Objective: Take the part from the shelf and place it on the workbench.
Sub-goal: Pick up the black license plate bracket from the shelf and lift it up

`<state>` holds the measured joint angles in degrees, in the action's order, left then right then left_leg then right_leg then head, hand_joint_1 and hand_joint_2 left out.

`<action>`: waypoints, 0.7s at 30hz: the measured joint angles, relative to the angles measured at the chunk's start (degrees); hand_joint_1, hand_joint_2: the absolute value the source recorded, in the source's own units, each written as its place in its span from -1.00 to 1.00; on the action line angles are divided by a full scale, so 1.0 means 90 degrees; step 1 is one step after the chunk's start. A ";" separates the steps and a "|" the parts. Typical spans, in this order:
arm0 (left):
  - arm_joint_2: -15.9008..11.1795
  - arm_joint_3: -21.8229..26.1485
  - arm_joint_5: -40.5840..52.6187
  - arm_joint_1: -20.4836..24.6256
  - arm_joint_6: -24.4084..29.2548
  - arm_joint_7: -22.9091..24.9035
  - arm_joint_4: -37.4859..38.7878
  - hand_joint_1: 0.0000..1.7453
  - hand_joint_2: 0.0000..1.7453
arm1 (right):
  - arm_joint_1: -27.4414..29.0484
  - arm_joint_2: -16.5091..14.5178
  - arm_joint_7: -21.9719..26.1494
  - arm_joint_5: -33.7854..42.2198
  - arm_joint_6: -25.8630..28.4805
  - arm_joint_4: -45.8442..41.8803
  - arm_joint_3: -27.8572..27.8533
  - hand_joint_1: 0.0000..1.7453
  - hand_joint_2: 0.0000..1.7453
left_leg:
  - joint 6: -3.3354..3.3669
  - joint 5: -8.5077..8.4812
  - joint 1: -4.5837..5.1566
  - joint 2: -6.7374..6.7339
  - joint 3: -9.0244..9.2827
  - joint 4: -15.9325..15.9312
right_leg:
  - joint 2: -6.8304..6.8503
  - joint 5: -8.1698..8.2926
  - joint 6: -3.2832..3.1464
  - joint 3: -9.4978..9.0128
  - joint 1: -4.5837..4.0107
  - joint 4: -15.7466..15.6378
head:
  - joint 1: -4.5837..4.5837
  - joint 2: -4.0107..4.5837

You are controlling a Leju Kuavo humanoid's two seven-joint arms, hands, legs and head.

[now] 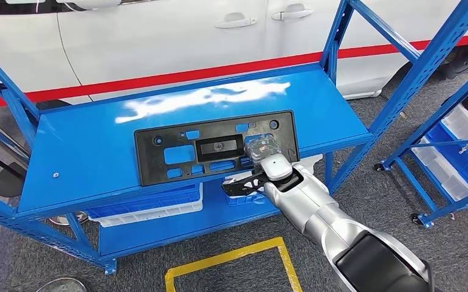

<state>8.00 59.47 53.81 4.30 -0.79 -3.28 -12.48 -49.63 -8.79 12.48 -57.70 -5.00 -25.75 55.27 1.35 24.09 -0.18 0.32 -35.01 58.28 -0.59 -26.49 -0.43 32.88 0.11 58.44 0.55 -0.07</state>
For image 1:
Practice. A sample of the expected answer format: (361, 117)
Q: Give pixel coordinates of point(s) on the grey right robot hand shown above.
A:
(262, 147)

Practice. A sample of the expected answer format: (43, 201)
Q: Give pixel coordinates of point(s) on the black license plate frame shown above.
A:
(149, 161)

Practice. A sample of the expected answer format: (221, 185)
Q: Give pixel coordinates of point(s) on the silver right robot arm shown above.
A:
(318, 209)

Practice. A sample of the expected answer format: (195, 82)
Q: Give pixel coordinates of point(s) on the blue wheeled shelf rack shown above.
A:
(419, 133)

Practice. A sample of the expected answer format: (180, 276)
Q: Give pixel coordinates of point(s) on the large blue metal shelf rack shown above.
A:
(97, 161)

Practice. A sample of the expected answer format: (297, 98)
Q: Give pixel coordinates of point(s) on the white plastic crate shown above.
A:
(149, 215)
(463, 125)
(312, 161)
(443, 177)

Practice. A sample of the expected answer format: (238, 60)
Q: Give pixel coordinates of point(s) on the blue plastic crate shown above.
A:
(455, 157)
(242, 200)
(145, 203)

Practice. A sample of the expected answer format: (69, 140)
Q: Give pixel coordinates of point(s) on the yellow floor tape square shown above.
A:
(226, 255)

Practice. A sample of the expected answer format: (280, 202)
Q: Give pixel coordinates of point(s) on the white car with red stripe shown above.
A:
(137, 48)

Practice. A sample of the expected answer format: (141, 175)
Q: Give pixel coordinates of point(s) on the chrome stanchion with round base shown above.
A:
(69, 219)
(63, 286)

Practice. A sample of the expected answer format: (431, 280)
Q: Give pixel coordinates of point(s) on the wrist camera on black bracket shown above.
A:
(238, 187)

